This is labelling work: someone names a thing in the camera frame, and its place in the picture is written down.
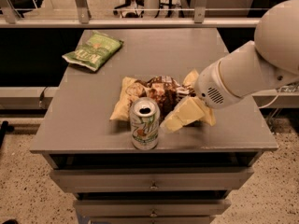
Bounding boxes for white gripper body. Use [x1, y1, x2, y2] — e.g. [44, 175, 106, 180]
[194, 60, 241, 109]

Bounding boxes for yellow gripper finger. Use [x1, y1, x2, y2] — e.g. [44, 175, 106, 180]
[160, 96, 207, 133]
[183, 69, 199, 88]

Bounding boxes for brown chip bag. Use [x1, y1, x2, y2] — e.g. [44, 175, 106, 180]
[109, 68, 217, 127]

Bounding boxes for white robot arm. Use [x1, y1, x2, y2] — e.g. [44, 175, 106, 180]
[161, 0, 299, 133]

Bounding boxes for white green 7up can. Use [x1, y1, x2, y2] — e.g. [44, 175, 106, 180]
[129, 97, 160, 150]

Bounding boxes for green chip bag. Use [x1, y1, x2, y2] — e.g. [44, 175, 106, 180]
[63, 31, 123, 72]

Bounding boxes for grey drawer cabinet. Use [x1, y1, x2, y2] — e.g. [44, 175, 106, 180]
[31, 29, 277, 224]

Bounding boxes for upper grey drawer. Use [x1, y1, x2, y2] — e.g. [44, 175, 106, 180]
[50, 167, 253, 193]

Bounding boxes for grey drawer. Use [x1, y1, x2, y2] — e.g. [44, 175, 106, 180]
[50, 167, 253, 193]
[74, 200, 231, 217]

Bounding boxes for black office chair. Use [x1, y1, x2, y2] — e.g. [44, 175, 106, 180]
[113, 0, 144, 18]

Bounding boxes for lower grey drawer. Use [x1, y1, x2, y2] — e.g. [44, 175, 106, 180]
[74, 200, 231, 217]

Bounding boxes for white cable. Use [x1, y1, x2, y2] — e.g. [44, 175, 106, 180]
[257, 91, 282, 110]

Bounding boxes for black cable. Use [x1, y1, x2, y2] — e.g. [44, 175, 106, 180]
[38, 86, 50, 110]

